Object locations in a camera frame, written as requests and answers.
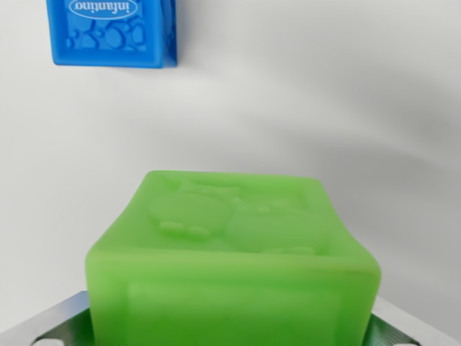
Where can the gripper left finger with silver black pad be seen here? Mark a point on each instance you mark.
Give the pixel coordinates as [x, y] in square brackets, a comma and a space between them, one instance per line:
[54, 324]

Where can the blue embossed toy cube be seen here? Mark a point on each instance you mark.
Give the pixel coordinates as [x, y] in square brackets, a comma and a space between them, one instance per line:
[108, 32]

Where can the green embossed toy cube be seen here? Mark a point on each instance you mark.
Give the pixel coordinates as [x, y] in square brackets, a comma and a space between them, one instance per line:
[234, 274]

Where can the gripper right finger with silver black pad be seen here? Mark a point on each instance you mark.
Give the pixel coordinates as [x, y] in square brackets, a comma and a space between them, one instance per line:
[392, 331]

